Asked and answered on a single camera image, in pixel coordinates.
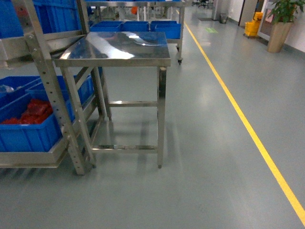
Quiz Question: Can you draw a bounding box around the blue bin with red parts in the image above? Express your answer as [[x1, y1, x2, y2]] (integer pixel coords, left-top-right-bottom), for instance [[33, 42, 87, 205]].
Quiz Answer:
[[0, 75, 95, 153]]

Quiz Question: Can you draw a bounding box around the stainless steel shelf rack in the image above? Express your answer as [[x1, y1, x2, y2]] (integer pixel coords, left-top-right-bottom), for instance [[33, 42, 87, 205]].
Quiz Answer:
[[0, 0, 94, 175]]

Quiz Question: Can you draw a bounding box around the small stainless steel table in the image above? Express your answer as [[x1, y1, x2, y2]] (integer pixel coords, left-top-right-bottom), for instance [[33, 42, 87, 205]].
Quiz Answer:
[[54, 31, 171, 167]]

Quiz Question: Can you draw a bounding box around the yellow mop bucket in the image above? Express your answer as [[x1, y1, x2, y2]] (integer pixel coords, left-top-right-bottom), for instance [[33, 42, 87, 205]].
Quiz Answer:
[[244, 12, 263, 37]]

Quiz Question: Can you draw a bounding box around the tan planter with plant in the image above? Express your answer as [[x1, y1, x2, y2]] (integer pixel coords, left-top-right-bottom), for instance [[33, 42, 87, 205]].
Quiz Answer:
[[267, 0, 305, 53]]

